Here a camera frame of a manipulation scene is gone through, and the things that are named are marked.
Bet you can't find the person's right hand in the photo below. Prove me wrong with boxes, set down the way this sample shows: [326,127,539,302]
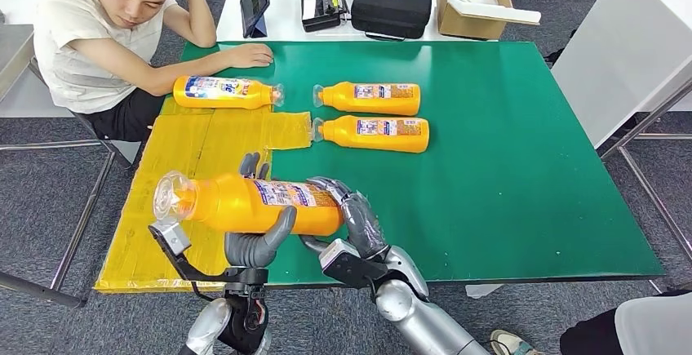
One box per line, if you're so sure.
[224,42,275,70]

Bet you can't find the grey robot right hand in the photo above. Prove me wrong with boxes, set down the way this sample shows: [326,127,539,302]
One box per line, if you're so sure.
[299,176,391,260]

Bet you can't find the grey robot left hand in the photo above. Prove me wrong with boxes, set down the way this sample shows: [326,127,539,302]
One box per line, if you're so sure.
[224,151,297,268]

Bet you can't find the orange detergent bottle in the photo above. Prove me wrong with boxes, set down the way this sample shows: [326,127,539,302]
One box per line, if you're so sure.
[312,115,430,154]
[153,171,345,237]
[312,82,422,117]
[172,75,285,110]

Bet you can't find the black tablet on stand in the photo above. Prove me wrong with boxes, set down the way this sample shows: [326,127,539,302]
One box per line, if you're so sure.
[239,0,271,39]

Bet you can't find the black label printer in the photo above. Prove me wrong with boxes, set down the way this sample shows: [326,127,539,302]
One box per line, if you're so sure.
[300,0,350,33]

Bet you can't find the yellow taped mat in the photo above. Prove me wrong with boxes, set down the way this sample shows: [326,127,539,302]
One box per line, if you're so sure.
[94,95,313,294]

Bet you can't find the person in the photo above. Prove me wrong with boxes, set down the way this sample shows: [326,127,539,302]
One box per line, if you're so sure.
[33,0,274,143]
[489,290,692,355]

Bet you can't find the black carrying case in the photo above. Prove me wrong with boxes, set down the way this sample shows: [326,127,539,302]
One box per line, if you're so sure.
[350,0,433,41]

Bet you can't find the grey stool seat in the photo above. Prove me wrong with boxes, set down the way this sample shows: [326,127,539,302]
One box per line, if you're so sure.
[105,140,143,167]

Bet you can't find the cardboard box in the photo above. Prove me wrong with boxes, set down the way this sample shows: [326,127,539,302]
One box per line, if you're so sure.
[435,0,513,41]

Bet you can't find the white foam sheet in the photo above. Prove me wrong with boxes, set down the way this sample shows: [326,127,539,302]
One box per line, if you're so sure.
[446,0,542,25]

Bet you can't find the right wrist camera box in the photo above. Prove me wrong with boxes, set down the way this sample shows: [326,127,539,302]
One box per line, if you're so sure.
[318,238,390,291]

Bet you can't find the white table bracket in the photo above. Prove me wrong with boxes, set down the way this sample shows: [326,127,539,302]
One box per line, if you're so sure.
[464,285,503,300]

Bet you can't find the steel frame bench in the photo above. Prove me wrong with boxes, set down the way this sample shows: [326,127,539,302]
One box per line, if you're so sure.
[0,24,143,309]

